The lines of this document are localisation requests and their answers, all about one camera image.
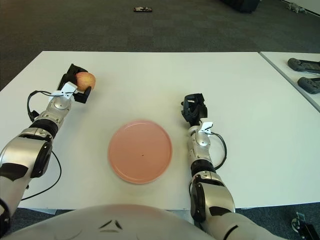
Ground white left wrist connector block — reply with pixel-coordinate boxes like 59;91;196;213
48;83;78;101

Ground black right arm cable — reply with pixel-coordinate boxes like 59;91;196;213
209;132;228;171

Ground white wrist connector block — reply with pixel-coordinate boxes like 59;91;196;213
199;121;214;133
48;83;78;101

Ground red yellow apple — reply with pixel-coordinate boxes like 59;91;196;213
75;71;97;91

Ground dark grey game controller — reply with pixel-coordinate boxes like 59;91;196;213
296;76;320;95
287;57;320;74

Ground black caster wheel stand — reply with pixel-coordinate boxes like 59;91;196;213
291;211;320;240

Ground silver robot torso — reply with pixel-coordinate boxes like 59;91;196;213
4;203;213;240

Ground grey toy robot dog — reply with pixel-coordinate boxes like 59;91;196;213
286;2;307;13

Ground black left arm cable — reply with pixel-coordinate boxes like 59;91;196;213
21;89;62;201

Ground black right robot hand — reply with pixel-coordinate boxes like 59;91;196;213
180;92;208;127

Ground white right wrist connector block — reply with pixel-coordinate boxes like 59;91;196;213
199;121;214;133

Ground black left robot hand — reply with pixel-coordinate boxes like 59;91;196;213
56;63;93;105

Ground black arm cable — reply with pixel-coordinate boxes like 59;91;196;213
21;89;62;201
209;132;228;171

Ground black bag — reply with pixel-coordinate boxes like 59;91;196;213
219;0;261;14

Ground pink round plate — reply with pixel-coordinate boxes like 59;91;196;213
107;119;173;185

